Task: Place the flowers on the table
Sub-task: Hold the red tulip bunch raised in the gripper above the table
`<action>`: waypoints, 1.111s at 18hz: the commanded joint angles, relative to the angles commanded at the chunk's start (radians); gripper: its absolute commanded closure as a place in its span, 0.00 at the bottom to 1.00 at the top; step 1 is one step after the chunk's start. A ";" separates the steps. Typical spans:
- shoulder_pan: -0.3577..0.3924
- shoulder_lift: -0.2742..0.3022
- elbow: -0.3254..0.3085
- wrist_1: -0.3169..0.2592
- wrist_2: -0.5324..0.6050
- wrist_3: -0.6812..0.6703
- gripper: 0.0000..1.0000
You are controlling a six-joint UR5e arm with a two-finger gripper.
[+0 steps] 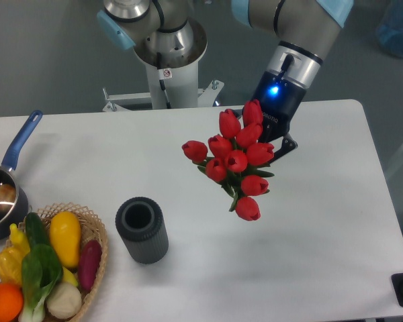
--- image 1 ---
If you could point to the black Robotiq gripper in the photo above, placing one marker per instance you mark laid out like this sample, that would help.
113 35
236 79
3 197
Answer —
274 103

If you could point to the red tulip bouquet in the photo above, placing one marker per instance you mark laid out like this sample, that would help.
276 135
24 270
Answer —
234 159

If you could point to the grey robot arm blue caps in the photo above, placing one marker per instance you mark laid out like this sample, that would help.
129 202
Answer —
306 29

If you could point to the blue translucent container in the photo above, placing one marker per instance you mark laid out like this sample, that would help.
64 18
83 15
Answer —
389 32

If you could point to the dark grey ribbed vase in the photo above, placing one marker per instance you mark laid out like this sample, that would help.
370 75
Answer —
141 226

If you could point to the woven wicker basket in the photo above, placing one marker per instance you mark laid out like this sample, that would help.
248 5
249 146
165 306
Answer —
91 228

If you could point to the purple eggplant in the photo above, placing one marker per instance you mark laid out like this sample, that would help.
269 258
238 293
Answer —
88 264

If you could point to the yellow squash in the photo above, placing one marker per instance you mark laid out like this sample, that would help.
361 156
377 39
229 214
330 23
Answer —
65 237

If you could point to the yellow banana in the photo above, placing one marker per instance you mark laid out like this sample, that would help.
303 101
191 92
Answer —
69 277

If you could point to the green cucumber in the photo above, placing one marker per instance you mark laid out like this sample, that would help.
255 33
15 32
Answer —
35 230

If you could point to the beige garlic bulb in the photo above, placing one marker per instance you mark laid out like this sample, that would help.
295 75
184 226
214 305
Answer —
64 301

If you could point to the green bok choy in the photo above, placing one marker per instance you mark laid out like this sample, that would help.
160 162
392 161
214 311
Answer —
40 271

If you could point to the small yellow pepper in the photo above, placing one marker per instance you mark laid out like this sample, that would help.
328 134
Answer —
19 239

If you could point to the brown bread roll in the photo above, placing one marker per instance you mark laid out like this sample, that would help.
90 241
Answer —
7 197

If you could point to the yellow bell pepper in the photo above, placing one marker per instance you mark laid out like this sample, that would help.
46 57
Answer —
10 266

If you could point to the orange fruit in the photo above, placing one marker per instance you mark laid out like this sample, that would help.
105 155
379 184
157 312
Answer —
11 301

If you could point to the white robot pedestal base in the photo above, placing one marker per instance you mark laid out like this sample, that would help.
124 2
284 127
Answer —
171 62

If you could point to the dark saucepan blue handle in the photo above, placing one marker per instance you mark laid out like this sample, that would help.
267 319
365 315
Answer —
14 204

